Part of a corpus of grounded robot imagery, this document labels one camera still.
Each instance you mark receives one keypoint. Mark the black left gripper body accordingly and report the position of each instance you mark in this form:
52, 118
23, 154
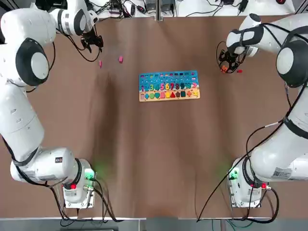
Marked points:
90, 38

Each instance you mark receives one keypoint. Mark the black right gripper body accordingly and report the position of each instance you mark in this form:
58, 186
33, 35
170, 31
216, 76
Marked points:
234, 56

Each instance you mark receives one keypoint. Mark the orange number ten piece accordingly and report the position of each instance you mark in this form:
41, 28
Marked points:
224, 68

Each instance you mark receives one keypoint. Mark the magenta number one piece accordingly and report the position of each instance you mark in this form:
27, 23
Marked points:
100, 64

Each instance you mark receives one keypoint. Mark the pink rectangle shape piece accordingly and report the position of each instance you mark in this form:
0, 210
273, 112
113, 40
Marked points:
120, 60

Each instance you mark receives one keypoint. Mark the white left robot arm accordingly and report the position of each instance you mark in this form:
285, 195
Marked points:
21, 115

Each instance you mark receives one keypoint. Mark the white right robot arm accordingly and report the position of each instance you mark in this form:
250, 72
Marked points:
276, 158

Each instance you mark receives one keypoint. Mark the blue wooden toy board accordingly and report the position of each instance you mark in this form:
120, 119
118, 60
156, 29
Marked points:
168, 81

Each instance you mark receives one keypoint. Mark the purple usb hub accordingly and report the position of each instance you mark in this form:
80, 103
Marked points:
114, 11

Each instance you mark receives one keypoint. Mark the pink greater-than sign piece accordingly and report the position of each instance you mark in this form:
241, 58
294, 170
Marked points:
194, 85

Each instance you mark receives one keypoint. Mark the yellow equals sign piece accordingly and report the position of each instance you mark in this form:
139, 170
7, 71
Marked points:
196, 93

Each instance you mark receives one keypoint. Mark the orange plus sign piece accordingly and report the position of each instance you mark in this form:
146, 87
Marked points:
189, 93

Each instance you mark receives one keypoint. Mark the dark teal number nine piece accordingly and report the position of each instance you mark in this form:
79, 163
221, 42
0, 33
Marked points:
182, 86

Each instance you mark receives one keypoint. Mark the black power adapter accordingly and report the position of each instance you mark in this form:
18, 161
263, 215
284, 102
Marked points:
243, 6

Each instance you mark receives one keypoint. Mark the dark teal square piece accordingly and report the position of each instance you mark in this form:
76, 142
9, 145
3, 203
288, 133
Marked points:
183, 94

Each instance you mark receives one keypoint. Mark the brown pentagon piece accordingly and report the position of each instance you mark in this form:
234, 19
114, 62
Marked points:
178, 94

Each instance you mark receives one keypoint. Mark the red number seven piece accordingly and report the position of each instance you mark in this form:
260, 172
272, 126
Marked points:
171, 86

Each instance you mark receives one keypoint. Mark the red triangle piece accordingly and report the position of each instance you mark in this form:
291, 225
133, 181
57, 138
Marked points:
172, 95

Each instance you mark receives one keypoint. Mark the yellow number six piece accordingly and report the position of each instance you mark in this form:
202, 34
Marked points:
167, 86

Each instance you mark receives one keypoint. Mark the grey electronics box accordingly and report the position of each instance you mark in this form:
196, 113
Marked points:
151, 4
168, 4

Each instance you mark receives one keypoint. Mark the yellow polygon piece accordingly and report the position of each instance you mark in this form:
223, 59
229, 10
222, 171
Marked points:
167, 95

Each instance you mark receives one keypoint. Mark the pink number five piece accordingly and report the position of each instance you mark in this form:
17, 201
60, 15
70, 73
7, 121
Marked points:
162, 86

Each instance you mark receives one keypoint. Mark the green number three piece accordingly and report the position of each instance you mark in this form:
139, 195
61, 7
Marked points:
152, 86

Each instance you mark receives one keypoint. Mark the pink trapezoid piece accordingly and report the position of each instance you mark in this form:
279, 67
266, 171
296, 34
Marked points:
162, 95

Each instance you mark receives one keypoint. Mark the teal number four piece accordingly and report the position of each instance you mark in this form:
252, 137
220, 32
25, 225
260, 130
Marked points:
157, 86

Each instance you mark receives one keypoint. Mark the red round object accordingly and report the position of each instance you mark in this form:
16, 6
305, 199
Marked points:
281, 2

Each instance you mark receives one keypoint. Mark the green circle piece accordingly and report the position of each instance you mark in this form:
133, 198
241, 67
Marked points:
152, 95

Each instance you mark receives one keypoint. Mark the teal heart piece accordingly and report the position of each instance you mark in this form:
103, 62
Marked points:
157, 95

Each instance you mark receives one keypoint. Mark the aluminium profile post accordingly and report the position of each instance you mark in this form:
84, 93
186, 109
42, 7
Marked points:
160, 10

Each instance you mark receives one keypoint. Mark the aluminium frame profile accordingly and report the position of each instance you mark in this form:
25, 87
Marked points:
302, 6

